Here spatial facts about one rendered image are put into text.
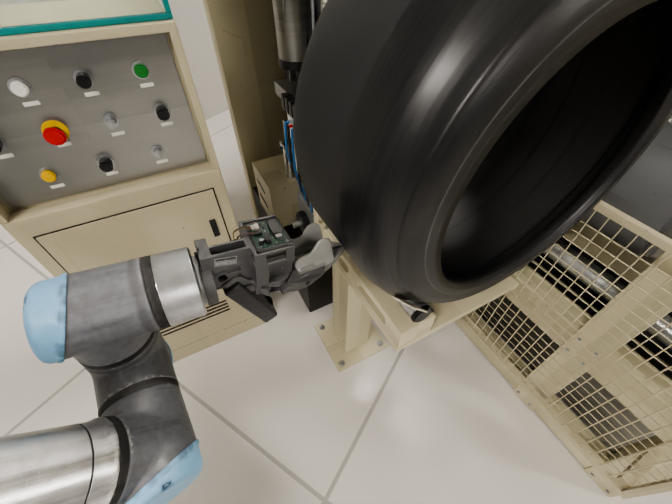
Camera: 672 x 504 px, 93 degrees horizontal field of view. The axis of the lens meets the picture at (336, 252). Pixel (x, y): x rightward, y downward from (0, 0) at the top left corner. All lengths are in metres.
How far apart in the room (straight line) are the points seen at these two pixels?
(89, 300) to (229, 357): 1.28
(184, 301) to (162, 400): 0.13
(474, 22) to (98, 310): 0.44
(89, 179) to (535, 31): 1.03
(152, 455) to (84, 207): 0.79
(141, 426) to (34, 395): 1.57
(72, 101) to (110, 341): 0.70
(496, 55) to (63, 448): 0.50
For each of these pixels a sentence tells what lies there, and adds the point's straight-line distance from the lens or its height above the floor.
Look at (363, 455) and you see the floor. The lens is 1.46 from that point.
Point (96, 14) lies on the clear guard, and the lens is 0.95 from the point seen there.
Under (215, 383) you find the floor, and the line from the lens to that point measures 1.62.
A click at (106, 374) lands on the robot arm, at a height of 1.05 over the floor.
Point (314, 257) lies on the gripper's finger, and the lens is 0.45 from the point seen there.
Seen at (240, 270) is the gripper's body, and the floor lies 1.11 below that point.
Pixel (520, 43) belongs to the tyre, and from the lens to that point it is 0.34.
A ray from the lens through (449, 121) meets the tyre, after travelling 0.32.
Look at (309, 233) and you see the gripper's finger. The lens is 0.47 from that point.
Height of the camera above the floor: 1.43
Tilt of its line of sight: 47 degrees down
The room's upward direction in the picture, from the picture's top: straight up
